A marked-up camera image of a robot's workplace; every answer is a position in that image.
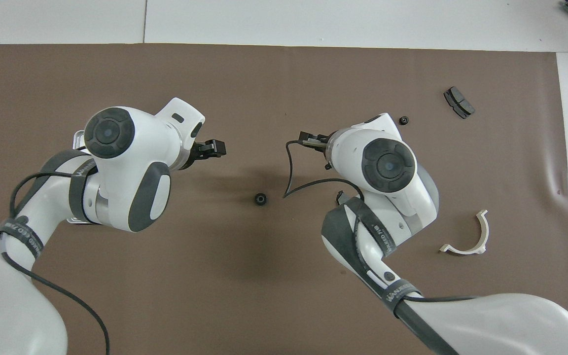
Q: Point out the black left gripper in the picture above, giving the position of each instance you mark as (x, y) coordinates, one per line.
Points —
(190, 155)

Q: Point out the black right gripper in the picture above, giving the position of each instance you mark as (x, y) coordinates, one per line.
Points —
(325, 143)

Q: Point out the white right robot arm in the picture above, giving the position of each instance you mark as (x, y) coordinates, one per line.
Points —
(387, 165)

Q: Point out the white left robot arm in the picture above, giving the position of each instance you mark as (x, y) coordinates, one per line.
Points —
(131, 148)

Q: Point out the silver metal tray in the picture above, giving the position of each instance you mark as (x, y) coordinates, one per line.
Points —
(77, 140)

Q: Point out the long grey brake pad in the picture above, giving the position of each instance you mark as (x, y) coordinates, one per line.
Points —
(339, 196)

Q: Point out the brown paper mat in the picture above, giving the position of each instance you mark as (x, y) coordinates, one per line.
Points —
(264, 88)

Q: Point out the short grey brake pad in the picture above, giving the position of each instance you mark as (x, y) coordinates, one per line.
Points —
(460, 102)

